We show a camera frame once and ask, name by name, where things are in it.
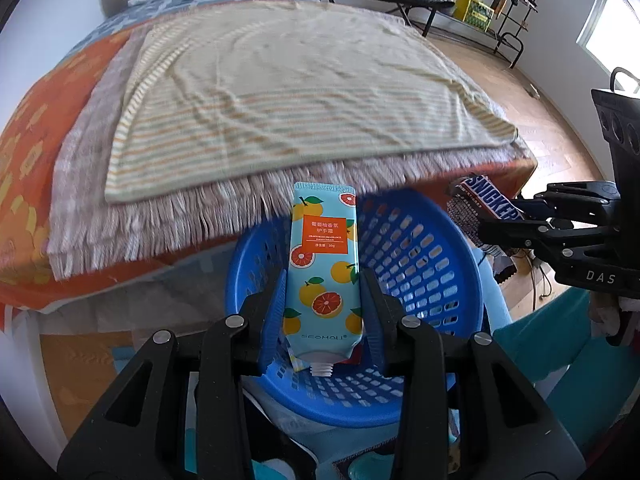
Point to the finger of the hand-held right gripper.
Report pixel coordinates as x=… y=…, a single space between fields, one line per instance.
x=540 y=237
x=570 y=200

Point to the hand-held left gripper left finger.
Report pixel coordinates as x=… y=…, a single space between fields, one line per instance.
x=272 y=310

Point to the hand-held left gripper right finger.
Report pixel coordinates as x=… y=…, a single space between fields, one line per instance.
x=374 y=310

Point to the brown chocolate bar wrapper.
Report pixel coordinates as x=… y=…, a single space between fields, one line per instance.
x=485 y=200

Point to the fruit print hand cream tube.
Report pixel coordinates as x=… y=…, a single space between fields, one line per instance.
x=320 y=260

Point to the blue plastic basket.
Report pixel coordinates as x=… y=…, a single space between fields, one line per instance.
x=425 y=260

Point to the light blue plastic stool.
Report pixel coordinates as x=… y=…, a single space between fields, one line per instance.
x=495 y=300

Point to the teal pants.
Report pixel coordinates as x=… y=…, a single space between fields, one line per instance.
x=540 y=340

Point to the window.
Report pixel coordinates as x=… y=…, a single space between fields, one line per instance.
x=605 y=35

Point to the black drying rack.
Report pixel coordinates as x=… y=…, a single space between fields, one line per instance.
x=511 y=40

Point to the yellow plastic crate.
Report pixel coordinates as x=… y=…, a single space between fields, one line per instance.
x=475 y=10

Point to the yellow striped blanket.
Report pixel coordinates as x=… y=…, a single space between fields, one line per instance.
x=300 y=85

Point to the grey fringed blanket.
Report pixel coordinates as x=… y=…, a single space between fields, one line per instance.
x=85 y=160

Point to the orange patterned bedsheet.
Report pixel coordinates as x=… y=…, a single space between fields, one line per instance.
x=30 y=160

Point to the blue checkered sheet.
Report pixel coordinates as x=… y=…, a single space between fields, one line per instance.
x=165 y=5

